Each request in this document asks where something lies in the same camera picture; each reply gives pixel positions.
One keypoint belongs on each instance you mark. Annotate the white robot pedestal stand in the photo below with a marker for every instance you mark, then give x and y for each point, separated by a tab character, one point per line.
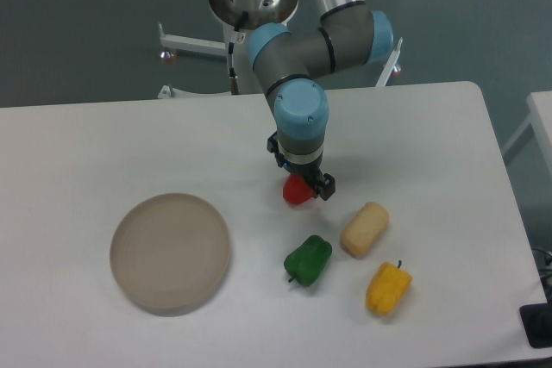
262	55

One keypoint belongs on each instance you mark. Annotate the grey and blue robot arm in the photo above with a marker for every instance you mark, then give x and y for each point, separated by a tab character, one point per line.
300	110

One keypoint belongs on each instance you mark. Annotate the beige round plate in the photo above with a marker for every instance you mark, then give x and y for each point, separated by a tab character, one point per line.
170	254

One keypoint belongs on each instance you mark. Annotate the white side table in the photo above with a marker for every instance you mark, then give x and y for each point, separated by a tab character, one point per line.
537	124

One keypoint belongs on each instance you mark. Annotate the black box at table edge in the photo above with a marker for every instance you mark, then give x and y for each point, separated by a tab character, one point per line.
536	319

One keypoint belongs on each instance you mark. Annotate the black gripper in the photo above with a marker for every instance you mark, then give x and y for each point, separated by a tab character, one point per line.
323	185

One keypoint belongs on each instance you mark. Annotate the yellow bell pepper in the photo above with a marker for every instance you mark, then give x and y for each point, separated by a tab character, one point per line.
387	287

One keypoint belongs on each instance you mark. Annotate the red bell pepper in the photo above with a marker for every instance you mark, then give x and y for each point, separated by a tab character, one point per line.
296	191

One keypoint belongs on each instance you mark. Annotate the beige bread loaf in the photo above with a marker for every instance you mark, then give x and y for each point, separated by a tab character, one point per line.
369	223

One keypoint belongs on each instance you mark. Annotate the green bell pepper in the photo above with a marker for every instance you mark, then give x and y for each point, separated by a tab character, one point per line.
306	263

